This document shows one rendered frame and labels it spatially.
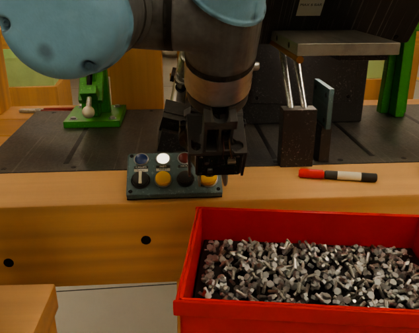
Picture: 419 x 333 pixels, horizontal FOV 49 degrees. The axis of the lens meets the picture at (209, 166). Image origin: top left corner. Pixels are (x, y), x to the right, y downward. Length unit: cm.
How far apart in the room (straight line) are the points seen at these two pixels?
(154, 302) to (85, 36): 174
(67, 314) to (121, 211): 129
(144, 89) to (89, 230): 61
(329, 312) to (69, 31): 35
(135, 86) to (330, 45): 67
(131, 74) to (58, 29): 99
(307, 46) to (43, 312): 52
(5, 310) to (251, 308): 30
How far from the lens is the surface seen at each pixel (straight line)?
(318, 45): 74
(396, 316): 51
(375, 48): 77
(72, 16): 30
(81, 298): 205
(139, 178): 72
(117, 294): 205
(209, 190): 72
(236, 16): 42
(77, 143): 101
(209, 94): 49
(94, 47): 30
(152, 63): 127
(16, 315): 62
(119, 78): 129
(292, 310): 49
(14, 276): 83
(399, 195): 81
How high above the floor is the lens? 122
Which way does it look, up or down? 22 degrees down
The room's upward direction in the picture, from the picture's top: straight up
